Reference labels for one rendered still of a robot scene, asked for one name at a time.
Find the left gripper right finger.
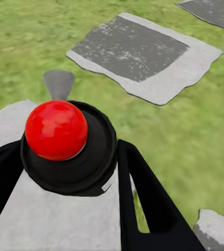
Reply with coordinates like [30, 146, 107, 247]
[117, 139, 206, 251]

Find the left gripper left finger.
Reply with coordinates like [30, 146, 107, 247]
[0, 140, 24, 215]

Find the insectifuge atomizer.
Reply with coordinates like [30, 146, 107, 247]
[20, 69, 118, 197]

